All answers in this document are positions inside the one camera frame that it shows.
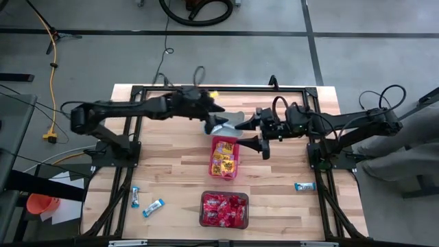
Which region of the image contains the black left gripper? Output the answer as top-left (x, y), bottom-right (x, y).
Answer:
top-left (171, 85), bottom-right (230, 135)

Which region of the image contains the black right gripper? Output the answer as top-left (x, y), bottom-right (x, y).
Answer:
top-left (234, 104), bottom-right (312, 161)

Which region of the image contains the yellow Sour Patch bag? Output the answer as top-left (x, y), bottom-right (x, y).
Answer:
top-left (210, 161), bottom-right (224, 177)
top-left (221, 159), bottom-right (237, 179)
top-left (212, 152), bottom-right (236, 162)
top-left (215, 140), bottom-right (235, 155)

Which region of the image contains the red Skittles bag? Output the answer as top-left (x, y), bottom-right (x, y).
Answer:
top-left (202, 209), bottom-right (220, 227)
top-left (202, 196), bottom-right (223, 211)
top-left (221, 194), bottom-right (248, 212)
top-left (218, 209), bottom-right (246, 228)

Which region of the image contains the grey plastic bin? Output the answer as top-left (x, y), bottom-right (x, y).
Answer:
top-left (204, 111), bottom-right (246, 138)

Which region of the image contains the red plastic bin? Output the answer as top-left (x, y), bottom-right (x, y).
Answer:
top-left (208, 135), bottom-right (241, 180)

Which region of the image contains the clear plastic bin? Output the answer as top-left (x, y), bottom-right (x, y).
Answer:
top-left (199, 190), bottom-right (250, 230)

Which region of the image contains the person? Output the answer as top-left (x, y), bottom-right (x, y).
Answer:
top-left (355, 102), bottom-right (439, 183)

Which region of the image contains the black tripod stand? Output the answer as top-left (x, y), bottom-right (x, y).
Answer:
top-left (24, 0), bottom-right (83, 56)

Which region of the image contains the white paper sheet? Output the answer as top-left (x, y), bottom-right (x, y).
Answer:
top-left (39, 171), bottom-right (86, 226)

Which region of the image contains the black desk beam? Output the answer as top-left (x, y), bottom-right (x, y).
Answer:
top-left (6, 169), bottom-right (86, 202)

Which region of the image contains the orange plastic bucket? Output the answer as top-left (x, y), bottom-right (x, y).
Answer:
top-left (26, 193), bottom-right (61, 215)

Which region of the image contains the black flat bar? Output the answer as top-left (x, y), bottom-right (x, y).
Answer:
top-left (0, 73), bottom-right (35, 82)

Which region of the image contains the dark grey desk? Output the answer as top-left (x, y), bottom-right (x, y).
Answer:
top-left (0, 93), bottom-right (38, 193)

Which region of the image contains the black aluminium table frame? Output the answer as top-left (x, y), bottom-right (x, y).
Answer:
top-left (80, 84), bottom-right (370, 247)

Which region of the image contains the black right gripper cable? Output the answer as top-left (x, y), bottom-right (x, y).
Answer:
top-left (272, 95), bottom-right (293, 119)

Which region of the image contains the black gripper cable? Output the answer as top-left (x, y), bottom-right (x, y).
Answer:
top-left (272, 95), bottom-right (293, 119)
top-left (192, 65), bottom-right (207, 86)

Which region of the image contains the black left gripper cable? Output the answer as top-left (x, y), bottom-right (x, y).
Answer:
top-left (192, 65), bottom-right (207, 86)

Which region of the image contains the black vacuum hose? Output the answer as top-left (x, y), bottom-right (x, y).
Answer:
top-left (158, 0), bottom-right (235, 27)

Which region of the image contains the thin black floor cable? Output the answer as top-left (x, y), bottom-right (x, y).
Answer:
top-left (152, 0), bottom-right (175, 86)

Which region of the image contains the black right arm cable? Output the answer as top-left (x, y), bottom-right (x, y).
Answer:
top-left (358, 84), bottom-right (408, 111)

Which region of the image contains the yellow power cable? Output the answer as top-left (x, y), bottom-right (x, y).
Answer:
top-left (34, 12), bottom-right (60, 144)

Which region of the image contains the grey metal table frame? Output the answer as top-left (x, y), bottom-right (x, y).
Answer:
top-left (399, 87), bottom-right (439, 200)

